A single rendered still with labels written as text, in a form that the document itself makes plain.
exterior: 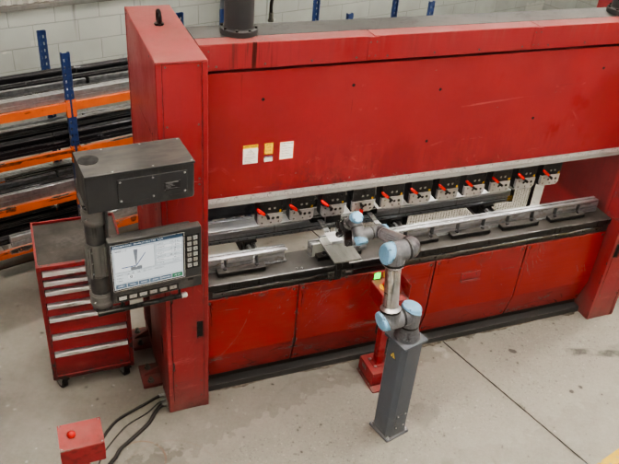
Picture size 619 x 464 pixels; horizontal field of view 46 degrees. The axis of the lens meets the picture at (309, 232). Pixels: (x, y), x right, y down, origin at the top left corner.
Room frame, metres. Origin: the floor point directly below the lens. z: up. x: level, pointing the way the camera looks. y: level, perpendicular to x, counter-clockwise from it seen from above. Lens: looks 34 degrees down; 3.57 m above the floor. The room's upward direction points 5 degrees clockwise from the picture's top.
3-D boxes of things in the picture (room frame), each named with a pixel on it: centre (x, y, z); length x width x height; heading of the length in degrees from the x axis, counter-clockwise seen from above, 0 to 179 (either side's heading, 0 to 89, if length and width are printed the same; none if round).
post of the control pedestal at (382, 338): (3.68, -0.54, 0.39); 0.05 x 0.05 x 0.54; 25
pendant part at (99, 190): (2.92, 0.83, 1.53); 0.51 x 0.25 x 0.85; 119
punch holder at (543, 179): (4.48, -1.58, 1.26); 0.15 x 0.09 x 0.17; 114
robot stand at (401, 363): (3.22, -0.61, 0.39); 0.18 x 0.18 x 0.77; 38
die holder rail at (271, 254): (3.63, 0.37, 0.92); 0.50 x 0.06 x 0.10; 114
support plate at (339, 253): (3.71, -0.19, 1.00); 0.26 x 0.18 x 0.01; 24
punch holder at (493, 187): (4.32, -1.21, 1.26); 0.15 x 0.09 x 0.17; 114
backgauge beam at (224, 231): (4.29, -0.38, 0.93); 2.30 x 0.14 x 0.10; 114
